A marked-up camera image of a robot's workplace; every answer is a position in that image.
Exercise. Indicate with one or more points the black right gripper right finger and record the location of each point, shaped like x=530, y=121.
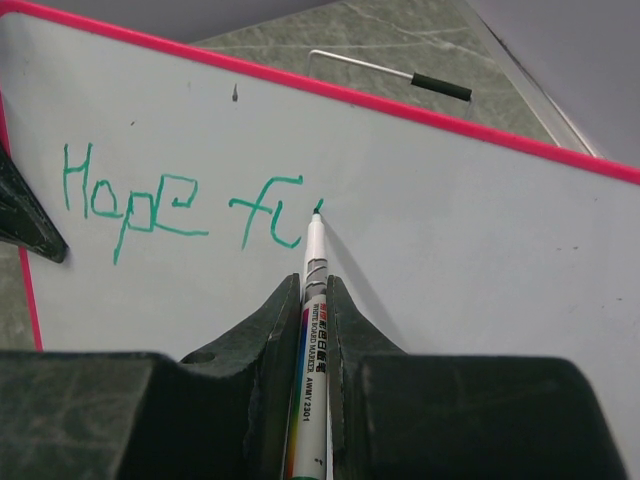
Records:
x=400, y=416

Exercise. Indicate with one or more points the green capped whiteboard marker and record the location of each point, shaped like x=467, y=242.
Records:
x=307, y=442

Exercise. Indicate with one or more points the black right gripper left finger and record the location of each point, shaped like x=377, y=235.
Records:
x=219, y=413

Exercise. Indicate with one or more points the black whiteboard stand foot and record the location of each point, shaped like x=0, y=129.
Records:
x=416, y=79

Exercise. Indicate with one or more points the pink framed whiteboard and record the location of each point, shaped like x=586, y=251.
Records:
x=183, y=182

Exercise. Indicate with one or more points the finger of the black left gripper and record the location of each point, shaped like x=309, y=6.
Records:
x=24, y=222

